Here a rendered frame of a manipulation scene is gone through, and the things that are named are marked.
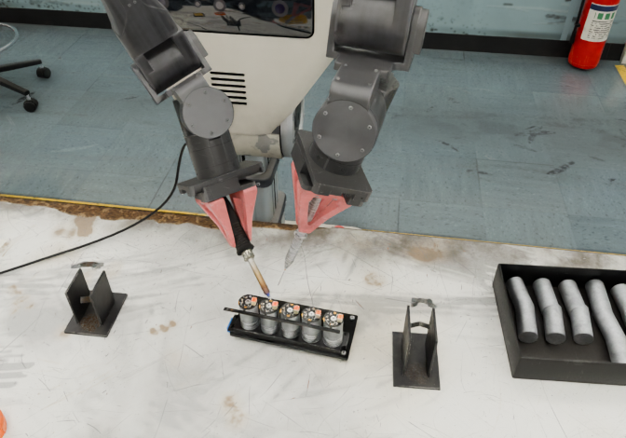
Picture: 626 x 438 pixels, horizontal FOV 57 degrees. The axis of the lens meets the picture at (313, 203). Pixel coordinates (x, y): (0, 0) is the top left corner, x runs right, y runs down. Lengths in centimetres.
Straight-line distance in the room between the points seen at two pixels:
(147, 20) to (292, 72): 34
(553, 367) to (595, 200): 166
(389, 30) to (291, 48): 44
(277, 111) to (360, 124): 54
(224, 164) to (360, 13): 29
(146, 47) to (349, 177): 28
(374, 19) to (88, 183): 197
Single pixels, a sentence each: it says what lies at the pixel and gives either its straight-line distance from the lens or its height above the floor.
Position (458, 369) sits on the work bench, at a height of 75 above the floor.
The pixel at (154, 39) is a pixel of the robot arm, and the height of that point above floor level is 110.
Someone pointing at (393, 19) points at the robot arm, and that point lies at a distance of 53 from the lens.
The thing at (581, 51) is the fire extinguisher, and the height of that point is 11.
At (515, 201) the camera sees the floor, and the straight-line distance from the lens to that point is 229.
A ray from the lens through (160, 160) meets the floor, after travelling 245.
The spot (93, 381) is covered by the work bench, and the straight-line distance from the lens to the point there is 80.
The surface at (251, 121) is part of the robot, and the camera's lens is 104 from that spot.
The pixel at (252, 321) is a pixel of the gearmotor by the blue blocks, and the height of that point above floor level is 79.
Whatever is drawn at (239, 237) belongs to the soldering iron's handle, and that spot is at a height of 86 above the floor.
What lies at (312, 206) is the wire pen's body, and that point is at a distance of 65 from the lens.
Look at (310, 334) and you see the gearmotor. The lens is 75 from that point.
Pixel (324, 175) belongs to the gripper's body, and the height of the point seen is 103.
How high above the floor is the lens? 138
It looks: 40 degrees down
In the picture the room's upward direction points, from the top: straight up
